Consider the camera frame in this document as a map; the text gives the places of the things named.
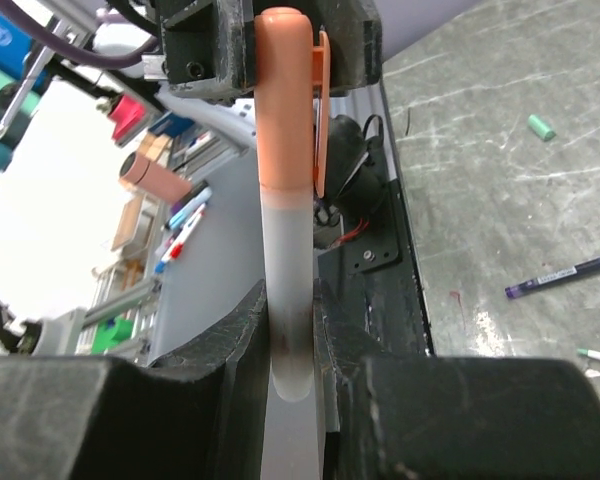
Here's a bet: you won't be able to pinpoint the small green pen cap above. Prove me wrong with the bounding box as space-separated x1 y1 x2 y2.
527 114 556 142

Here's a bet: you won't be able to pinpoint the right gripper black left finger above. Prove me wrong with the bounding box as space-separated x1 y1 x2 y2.
147 282 270 479

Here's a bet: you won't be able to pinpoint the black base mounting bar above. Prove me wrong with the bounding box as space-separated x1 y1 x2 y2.
317 84 434 355

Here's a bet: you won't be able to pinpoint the dark blue pen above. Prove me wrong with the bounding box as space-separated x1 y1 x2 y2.
504 257 600 300

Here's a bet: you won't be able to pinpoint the markers on background desk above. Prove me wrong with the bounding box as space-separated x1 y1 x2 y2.
154 181 212 274

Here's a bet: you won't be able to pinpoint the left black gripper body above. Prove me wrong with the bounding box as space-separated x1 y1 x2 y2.
157 0 382 98

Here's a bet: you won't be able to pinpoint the pink cylinder in background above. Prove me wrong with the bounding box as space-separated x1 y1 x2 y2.
119 153 192 204

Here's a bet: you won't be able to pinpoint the grey marker orange tip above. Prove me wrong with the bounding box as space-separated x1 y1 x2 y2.
260 189 314 402

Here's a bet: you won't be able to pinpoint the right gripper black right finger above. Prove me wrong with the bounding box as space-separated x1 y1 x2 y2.
313 279 429 479

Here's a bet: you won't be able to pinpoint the large orange marker cap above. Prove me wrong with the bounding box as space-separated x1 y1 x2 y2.
254 7 331 198

